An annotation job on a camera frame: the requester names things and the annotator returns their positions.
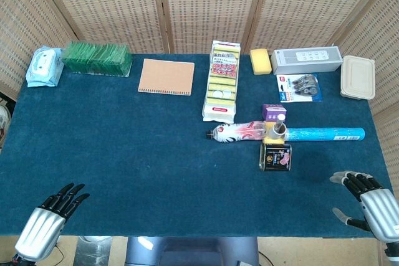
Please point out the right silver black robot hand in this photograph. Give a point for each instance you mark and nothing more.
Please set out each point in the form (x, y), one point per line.
(380, 210)

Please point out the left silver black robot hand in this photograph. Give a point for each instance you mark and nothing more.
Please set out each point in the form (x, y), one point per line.
(40, 228)

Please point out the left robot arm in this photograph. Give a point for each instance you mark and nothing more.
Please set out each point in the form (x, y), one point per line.
(22, 259)

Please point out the silver metal plate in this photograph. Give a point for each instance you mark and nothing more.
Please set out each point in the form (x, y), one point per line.
(93, 252)

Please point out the light blue cylinder roll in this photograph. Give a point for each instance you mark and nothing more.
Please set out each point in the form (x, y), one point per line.
(324, 134)

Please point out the dark blue table cloth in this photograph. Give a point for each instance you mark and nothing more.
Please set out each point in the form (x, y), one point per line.
(124, 154)

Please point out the white round floor appliance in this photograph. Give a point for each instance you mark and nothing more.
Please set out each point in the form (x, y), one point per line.
(3, 119)

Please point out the black luncheon meat can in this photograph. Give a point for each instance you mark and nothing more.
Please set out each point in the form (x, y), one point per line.
(275, 157)

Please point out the beige lidded food container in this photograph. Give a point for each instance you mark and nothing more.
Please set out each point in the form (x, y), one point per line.
(358, 77)

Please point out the yellow sponge block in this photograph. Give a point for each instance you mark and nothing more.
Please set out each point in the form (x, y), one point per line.
(267, 127)

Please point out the correction tape blister pack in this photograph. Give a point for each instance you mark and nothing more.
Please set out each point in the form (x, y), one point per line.
(299, 90)

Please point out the small purple box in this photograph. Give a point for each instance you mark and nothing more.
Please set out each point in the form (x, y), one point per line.
(273, 111)

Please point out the dark grey robot torso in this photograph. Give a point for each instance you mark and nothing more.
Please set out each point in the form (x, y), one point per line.
(190, 252)

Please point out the light blue wet wipes pack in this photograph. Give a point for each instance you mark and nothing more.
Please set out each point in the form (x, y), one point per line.
(43, 66)

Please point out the red white labelled plastic bottle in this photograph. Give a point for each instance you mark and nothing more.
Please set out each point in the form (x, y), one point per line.
(237, 132)

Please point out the white power strip box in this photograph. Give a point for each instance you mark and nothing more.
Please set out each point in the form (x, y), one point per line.
(305, 60)

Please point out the clear box of green packets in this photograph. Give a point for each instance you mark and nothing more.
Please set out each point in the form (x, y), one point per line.
(96, 58)

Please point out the yellow sponge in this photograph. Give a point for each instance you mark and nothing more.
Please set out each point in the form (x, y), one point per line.
(260, 62)

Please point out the orange spiral notebook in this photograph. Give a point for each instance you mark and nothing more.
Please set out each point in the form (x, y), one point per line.
(166, 76)

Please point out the packaged yellow sponges pack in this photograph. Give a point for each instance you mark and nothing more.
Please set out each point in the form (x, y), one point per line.
(220, 85)

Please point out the bamboo folding screen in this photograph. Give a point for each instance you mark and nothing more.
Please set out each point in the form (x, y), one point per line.
(212, 4)

